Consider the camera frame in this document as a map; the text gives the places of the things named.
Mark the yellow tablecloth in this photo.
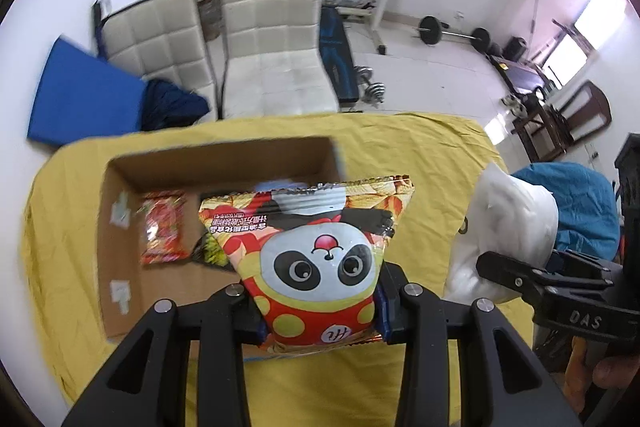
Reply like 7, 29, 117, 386
21, 111, 511, 427

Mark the black weight bench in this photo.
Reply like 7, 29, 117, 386
320, 5, 360, 104

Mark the blue bedding bundle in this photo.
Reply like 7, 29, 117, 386
512, 162, 623, 268

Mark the dark blue cloth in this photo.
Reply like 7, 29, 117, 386
141, 78, 211, 131

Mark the window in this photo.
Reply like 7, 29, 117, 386
547, 0, 628, 88

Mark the black pole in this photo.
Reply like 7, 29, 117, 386
91, 0, 111, 58

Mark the white soft plastic bag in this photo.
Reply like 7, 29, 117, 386
442, 163, 560, 305

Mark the light blue tissue pack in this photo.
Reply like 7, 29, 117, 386
252, 177, 313, 192

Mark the blue foam mat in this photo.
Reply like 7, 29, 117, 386
27, 36, 146, 150

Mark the short barbell with plates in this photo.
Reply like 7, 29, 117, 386
417, 16, 492, 54

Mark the cardboard box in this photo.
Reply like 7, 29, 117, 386
97, 136, 346, 343

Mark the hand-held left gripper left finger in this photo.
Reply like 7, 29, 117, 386
60, 284, 267, 427

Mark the small black bag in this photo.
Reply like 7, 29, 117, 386
502, 37, 528, 60

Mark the red snack packet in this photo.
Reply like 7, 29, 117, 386
139, 189, 191, 265

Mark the black snack packet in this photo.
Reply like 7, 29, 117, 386
190, 229, 236, 273

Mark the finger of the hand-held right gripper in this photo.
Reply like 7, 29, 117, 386
476, 252, 551, 303

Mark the black luggage pile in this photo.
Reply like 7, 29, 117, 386
614, 132, 640, 258

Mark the large white padded chair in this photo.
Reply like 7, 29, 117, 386
217, 0, 341, 120

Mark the dark wooden chair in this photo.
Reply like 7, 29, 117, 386
511, 80, 612, 162

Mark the person's right hand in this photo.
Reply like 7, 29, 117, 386
567, 337, 640, 427

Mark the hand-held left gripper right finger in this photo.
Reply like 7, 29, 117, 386
375, 264, 586, 427

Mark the yellow panda print snack packet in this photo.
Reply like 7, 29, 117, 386
197, 175, 417, 355

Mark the small white padded chair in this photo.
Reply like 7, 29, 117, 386
100, 0, 218, 122

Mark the black treadmill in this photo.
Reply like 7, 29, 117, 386
490, 19, 576, 95

